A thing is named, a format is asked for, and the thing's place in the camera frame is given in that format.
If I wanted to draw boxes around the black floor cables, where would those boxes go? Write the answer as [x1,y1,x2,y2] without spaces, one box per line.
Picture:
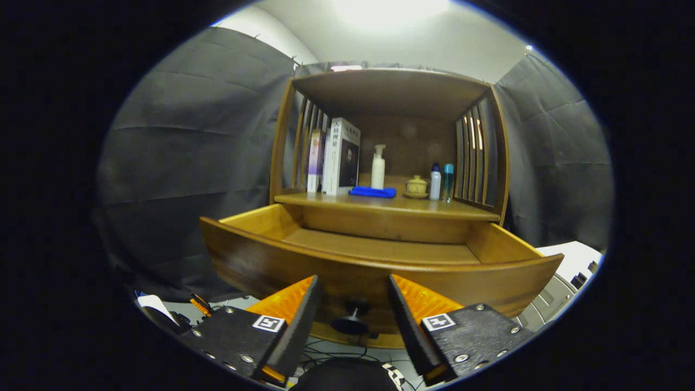
[301,339,419,391]

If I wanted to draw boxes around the black round drawer knob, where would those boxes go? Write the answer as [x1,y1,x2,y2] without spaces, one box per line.
[331,300,371,335]

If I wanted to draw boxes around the white drawer unit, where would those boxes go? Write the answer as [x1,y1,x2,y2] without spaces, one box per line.
[510,241,604,332]

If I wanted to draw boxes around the brown wooden drawer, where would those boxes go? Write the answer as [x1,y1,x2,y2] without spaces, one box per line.
[200,204,565,349]

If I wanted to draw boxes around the white pump bottle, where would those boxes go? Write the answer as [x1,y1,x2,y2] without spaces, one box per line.
[371,144,387,190]

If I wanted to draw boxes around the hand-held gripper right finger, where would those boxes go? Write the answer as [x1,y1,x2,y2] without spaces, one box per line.
[388,274,535,387]

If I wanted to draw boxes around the thick white book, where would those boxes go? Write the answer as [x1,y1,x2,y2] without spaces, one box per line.
[321,117,361,196]

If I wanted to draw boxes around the brown wooden countertop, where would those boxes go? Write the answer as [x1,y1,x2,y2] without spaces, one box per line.
[274,174,501,222]

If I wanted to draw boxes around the brown wooden cabinet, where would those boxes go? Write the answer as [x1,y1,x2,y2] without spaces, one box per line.
[269,68,511,245]

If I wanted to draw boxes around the thin purple book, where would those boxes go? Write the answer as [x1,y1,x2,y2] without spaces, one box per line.
[307,129,326,193]

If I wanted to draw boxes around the blue folded cloth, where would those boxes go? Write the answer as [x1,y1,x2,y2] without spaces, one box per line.
[349,186,397,199]

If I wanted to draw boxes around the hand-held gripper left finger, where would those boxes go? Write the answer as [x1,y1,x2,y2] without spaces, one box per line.
[179,275,322,387]

